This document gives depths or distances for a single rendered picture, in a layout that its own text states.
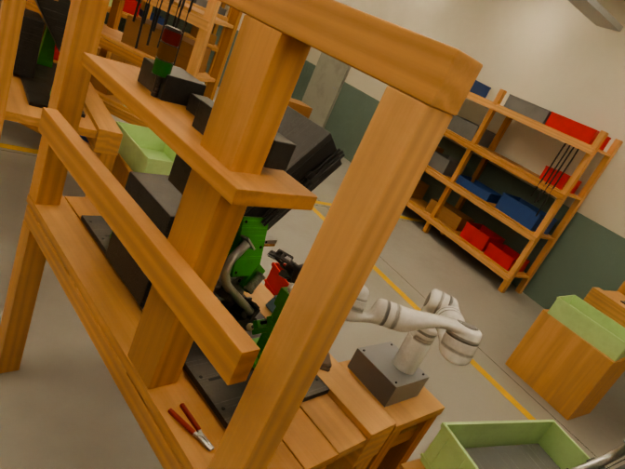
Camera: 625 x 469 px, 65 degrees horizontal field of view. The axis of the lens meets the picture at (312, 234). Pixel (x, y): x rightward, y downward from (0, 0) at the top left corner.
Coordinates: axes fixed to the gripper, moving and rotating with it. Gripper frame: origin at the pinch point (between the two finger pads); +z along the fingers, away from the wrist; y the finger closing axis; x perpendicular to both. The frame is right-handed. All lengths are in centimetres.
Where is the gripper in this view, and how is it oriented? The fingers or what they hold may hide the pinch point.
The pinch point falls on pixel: (275, 262)
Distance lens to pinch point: 152.0
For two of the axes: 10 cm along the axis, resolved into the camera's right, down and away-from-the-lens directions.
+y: -3.2, -6.9, -6.5
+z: -7.0, -2.9, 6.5
